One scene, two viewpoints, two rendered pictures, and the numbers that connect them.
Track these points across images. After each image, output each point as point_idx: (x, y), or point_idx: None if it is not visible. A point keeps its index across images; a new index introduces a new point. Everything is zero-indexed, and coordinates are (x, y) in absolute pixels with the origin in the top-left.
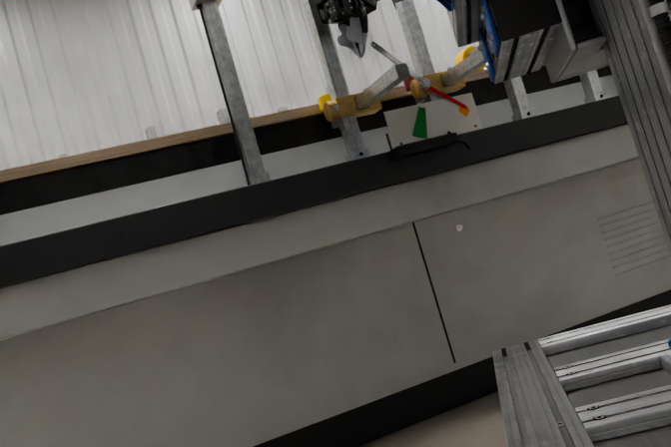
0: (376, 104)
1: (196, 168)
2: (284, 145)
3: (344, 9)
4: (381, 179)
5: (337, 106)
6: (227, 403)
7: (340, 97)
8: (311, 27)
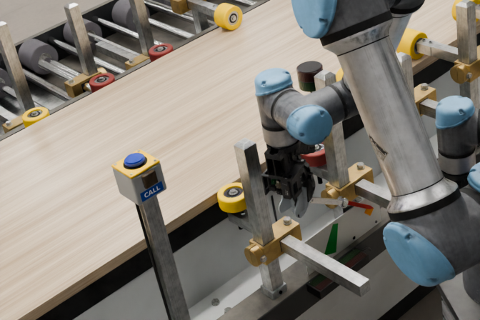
0: (298, 238)
1: (96, 303)
2: (178, 245)
3: (298, 192)
4: (297, 311)
5: (266, 258)
6: None
7: (268, 246)
8: (239, 170)
